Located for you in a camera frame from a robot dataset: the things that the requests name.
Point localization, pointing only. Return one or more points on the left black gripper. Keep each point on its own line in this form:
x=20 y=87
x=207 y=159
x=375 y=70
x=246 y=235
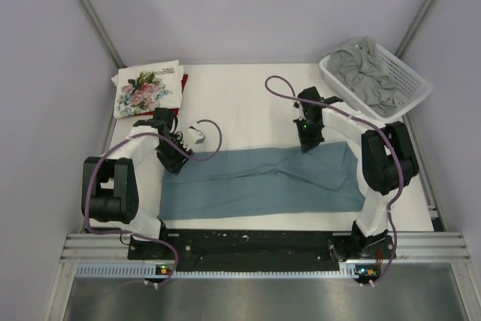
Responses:
x=174 y=165

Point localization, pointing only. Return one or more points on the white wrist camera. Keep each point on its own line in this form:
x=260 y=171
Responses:
x=299 y=112
x=193 y=135

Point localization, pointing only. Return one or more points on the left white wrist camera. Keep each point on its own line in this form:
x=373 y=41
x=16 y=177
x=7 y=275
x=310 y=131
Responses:
x=193 y=135

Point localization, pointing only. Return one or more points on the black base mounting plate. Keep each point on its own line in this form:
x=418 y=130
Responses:
x=258 y=250

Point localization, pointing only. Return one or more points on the right aluminium frame post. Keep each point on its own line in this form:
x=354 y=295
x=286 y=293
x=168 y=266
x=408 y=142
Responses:
x=420 y=17

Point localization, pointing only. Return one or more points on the blue-grey t-shirt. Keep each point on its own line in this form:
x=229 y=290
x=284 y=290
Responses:
x=264 y=181

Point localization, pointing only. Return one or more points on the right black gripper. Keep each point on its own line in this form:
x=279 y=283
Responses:
x=307 y=143

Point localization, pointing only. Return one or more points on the left aluminium frame post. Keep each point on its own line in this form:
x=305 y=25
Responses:
x=101 y=32

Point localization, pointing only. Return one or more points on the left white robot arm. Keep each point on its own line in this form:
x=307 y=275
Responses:
x=110 y=193

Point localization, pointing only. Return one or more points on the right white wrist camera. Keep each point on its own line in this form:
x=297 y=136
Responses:
x=299 y=112

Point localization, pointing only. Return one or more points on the white plastic laundry basket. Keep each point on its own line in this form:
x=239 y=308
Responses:
x=412 y=89

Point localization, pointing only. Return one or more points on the grey crumpled t-shirt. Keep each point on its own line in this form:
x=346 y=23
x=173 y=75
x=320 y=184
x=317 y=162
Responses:
x=357 y=66

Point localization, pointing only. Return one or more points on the red folded t-shirt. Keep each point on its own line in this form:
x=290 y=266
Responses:
x=184 y=84

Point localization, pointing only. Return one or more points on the white floral folded t-shirt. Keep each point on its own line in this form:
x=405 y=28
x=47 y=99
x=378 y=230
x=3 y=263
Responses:
x=125 y=79

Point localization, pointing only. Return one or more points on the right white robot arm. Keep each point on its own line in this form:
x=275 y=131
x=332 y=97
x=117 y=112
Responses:
x=387 y=161

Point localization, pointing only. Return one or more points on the aluminium frame post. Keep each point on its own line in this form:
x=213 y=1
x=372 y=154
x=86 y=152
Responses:
x=101 y=32
x=420 y=17

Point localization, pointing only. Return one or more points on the blue-white slotted cable duct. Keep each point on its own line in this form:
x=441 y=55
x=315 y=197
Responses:
x=157 y=272

